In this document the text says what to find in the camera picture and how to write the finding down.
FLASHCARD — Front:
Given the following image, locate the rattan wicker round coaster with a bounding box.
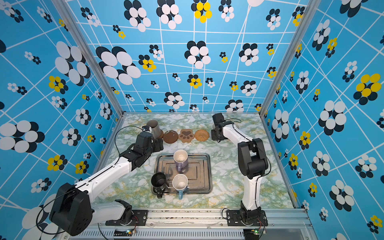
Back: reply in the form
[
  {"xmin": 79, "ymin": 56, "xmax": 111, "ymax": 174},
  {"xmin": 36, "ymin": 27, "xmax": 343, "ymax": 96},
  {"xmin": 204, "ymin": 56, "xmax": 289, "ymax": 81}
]
[{"xmin": 195, "ymin": 129, "xmax": 210, "ymax": 142}]

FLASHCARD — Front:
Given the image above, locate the stainless steel cup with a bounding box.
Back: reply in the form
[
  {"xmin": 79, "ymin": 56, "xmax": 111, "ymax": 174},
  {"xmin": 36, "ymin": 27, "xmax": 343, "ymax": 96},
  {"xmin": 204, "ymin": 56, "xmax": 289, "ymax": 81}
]
[{"xmin": 147, "ymin": 120, "xmax": 162, "ymax": 139}]

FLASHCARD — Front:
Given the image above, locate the scratched brown round coaster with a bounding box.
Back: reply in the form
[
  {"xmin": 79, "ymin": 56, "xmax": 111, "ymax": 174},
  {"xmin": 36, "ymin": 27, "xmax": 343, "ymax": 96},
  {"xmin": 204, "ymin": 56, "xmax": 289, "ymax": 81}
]
[{"xmin": 163, "ymin": 130, "xmax": 179, "ymax": 144}]

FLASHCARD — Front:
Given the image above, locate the white ceramic mug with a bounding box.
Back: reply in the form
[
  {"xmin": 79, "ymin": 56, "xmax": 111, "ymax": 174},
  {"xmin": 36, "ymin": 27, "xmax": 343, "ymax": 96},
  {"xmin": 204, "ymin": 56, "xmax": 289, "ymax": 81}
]
[{"xmin": 234, "ymin": 122, "xmax": 241, "ymax": 130}]

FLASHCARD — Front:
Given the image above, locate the paw print cork coaster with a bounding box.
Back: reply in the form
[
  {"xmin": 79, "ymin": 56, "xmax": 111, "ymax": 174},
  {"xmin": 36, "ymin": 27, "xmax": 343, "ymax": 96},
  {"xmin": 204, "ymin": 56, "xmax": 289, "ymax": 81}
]
[{"xmin": 178, "ymin": 129, "xmax": 195, "ymax": 143}]

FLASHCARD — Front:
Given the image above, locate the black mug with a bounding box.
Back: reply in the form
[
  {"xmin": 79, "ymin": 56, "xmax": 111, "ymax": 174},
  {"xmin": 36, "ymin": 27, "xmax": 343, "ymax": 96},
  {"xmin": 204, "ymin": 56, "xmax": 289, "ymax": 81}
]
[{"xmin": 151, "ymin": 172, "xmax": 168, "ymax": 199}]

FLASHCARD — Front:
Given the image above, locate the plain brown round coaster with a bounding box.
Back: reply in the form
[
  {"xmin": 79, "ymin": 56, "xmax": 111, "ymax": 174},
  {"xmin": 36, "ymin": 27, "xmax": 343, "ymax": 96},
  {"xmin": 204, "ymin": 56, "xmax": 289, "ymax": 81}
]
[{"xmin": 158, "ymin": 130, "xmax": 164, "ymax": 139}]

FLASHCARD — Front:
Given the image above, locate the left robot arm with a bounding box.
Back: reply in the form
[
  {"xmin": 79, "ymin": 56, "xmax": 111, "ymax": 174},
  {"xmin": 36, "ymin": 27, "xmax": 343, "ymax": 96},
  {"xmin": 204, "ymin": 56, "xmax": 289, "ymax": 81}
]
[{"xmin": 49, "ymin": 132, "xmax": 164, "ymax": 236}]

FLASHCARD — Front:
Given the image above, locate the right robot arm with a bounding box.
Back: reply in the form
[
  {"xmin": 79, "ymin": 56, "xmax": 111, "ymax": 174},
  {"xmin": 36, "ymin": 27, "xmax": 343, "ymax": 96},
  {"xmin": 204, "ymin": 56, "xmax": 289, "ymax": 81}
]
[{"xmin": 211, "ymin": 113, "xmax": 270, "ymax": 227}]

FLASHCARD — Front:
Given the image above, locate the purple ceramic mug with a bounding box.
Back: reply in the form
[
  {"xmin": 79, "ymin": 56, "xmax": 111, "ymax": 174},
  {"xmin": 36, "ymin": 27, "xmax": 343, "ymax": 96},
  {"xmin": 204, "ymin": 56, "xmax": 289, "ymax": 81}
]
[{"xmin": 173, "ymin": 150, "xmax": 188, "ymax": 172}]

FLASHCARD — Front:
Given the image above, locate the metal serving tray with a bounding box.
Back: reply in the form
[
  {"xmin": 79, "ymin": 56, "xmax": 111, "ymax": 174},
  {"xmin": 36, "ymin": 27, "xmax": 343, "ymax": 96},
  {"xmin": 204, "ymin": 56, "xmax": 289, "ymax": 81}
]
[{"xmin": 155, "ymin": 153, "xmax": 213, "ymax": 195}]

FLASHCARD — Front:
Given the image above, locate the light blue mug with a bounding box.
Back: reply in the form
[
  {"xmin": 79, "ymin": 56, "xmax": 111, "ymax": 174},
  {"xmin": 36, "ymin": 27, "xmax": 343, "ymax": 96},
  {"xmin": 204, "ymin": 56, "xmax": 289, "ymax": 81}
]
[{"xmin": 172, "ymin": 174, "xmax": 189, "ymax": 200}]

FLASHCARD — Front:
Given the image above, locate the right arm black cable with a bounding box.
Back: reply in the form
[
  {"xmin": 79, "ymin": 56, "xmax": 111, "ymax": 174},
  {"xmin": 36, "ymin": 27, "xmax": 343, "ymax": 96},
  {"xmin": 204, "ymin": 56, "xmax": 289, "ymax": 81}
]
[{"xmin": 221, "ymin": 118, "xmax": 272, "ymax": 240}]

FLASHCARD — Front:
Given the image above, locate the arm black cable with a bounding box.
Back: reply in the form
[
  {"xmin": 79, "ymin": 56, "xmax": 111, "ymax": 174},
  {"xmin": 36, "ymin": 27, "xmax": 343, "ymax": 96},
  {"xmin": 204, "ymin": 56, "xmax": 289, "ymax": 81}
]
[
  {"xmin": 35, "ymin": 125, "xmax": 145, "ymax": 240},
  {"xmin": 221, "ymin": 118, "xmax": 272, "ymax": 240}
]

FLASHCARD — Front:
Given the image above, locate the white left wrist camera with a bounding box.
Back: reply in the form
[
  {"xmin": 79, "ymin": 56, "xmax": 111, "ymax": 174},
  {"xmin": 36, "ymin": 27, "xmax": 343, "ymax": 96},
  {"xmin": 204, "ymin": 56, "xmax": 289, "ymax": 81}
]
[{"xmin": 142, "ymin": 125, "xmax": 152, "ymax": 133}]

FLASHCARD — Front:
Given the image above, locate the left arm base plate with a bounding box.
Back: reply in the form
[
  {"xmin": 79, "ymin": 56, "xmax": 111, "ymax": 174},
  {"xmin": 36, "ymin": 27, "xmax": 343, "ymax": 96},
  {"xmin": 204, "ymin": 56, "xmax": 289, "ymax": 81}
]
[{"xmin": 105, "ymin": 210, "xmax": 149, "ymax": 227}]

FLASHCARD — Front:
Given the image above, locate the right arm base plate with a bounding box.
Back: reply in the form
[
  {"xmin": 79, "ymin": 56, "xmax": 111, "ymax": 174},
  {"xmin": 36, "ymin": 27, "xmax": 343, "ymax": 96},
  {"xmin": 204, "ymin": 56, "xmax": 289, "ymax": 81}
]
[{"xmin": 225, "ymin": 210, "xmax": 269, "ymax": 227}]

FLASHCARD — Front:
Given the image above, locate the aluminium front rail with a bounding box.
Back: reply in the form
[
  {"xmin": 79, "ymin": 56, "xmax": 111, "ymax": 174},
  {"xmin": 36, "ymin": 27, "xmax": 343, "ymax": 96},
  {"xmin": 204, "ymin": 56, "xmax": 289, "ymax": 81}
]
[{"xmin": 74, "ymin": 209, "xmax": 318, "ymax": 240}]

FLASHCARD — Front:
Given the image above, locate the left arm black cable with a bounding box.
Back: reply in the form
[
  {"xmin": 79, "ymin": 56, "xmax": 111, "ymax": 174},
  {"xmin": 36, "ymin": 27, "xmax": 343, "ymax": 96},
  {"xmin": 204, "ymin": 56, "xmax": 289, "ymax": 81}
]
[{"xmin": 35, "ymin": 125, "xmax": 145, "ymax": 240}]

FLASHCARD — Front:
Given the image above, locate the aluminium corner post right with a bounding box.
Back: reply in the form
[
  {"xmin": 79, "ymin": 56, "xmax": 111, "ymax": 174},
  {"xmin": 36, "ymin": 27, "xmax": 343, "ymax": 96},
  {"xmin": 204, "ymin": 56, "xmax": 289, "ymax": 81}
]
[{"xmin": 260, "ymin": 0, "xmax": 321, "ymax": 117}]

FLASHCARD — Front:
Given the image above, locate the aluminium corner post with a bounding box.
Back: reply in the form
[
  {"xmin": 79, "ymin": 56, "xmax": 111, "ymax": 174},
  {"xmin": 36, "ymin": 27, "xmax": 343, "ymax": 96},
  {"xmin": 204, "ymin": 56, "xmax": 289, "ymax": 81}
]
[
  {"xmin": 260, "ymin": 0, "xmax": 321, "ymax": 117},
  {"xmin": 52, "ymin": 1, "xmax": 124, "ymax": 117}
]

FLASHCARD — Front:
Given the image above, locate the aluminium corner post left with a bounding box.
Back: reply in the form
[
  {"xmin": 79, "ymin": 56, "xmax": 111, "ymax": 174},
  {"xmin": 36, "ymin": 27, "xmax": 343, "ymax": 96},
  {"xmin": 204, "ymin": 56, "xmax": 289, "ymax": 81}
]
[{"xmin": 52, "ymin": 1, "xmax": 124, "ymax": 117}]

